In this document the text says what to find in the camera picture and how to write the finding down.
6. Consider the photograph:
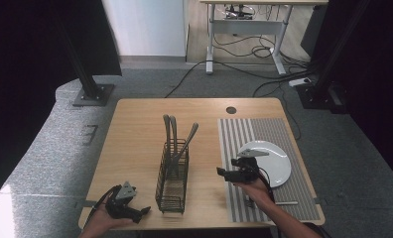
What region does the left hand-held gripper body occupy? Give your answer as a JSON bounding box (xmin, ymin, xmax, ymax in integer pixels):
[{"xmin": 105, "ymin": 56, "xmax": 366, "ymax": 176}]
[{"xmin": 104, "ymin": 180, "xmax": 138, "ymax": 220}]

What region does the person's left hand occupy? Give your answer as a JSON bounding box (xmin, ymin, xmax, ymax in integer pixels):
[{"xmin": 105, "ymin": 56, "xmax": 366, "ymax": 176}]
[{"xmin": 82, "ymin": 203, "xmax": 135, "ymax": 237}]

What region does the dark curtain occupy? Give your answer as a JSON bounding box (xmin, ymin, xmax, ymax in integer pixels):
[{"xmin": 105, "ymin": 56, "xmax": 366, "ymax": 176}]
[
  {"xmin": 0, "ymin": 0, "xmax": 123, "ymax": 202},
  {"xmin": 300, "ymin": 0, "xmax": 393, "ymax": 187}
]

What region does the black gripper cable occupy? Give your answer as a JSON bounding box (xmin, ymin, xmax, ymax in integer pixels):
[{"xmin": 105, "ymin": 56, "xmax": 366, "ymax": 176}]
[
  {"xmin": 257, "ymin": 166, "xmax": 276, "ymax": 203},
  {"xmin": 83, "ymin": 184, "xmax": 122, "ymax": 230}
]

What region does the black metal stand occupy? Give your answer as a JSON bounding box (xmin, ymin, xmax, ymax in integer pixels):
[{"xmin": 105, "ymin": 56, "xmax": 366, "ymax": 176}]
[
  {"xmin": 296, "ymin": 0, "xmax": 372, "ymax": 115},
  {"xmin": 54, "ymin": 13, "xmax": 116, "ymax": 108}
]

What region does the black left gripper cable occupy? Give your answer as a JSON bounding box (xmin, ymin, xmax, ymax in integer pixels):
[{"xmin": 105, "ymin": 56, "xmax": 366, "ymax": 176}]
[{"xmin": 83, "ymin": 184, "xmax": 122, "ymax": 230}]

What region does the white metal frame desk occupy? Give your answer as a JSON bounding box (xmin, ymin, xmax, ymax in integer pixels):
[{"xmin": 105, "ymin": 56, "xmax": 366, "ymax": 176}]
[{"xmin": 198, "ymin": 0, "xmax": 329, "ymax": 76}]

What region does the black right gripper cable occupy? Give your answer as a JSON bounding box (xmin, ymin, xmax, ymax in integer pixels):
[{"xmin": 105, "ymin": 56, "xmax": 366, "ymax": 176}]
[{"xmin": 257, "ymin": 166, "xmax": 276, "ymax": 203}]

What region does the black wire cutlery basket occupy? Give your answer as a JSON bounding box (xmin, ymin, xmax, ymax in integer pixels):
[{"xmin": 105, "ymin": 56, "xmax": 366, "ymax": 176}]
[{"xmin": 155, "ymin": 138, "xmax": 191, "ymax": 215}]

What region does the person's right hand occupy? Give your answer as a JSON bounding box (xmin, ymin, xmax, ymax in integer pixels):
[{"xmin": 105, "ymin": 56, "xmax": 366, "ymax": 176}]
[{"xmin": 234, "ymin": 178, "xmax": 275, "ymax": 208}]

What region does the long black floor cable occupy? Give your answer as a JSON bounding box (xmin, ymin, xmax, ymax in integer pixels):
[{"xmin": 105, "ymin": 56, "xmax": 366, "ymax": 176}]
[{"xmin": 164, "ymin": 59, "xmax": 209, "ymax": 99}]

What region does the white round plate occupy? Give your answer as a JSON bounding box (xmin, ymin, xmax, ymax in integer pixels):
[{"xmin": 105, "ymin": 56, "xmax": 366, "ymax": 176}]
[{"xmin": 237, "ymin": 140, "xmax": 293, "ymax": 189}]

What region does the white power strip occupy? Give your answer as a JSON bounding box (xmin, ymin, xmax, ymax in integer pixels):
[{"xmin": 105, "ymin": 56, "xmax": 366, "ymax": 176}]
[{"xmin": 288, "ymin": 76, "xmax": 314, "ymax": 88}]

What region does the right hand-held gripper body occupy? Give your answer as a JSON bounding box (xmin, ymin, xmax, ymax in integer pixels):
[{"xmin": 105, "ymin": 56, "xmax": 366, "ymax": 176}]
[{"xmin": 223, "ymin": 148, "xmax": 271, "ymax": 184}]

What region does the grey striped placemat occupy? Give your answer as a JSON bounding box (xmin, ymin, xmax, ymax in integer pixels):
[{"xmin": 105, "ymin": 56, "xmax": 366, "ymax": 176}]
[{"xmin": 216, "ymin": 117, "xmax": 322, "ymax": 223}]

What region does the silver metal utensil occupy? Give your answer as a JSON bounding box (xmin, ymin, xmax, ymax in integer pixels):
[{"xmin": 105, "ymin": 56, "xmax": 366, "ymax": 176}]
[
  {"xmin": 169, "ymin": 115, "xmax": 180, "ymax": 160},
  {"xmin": 162, "ymin": 114, "xmax": 173, "ymax": 160},
  {"xmin": 174, "ymin": 122, "xmax": 199, "ymax": 168},
  {"xmin": 245, "ymin": 197, "xmax": 299, "ymax": 210}
]

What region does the tangle of black floor cables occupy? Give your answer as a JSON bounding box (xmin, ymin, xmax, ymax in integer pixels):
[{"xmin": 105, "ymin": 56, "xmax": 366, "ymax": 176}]
[{"xmin": 211, "ymin": 32, "xmax": 322, "ymax": 87}]

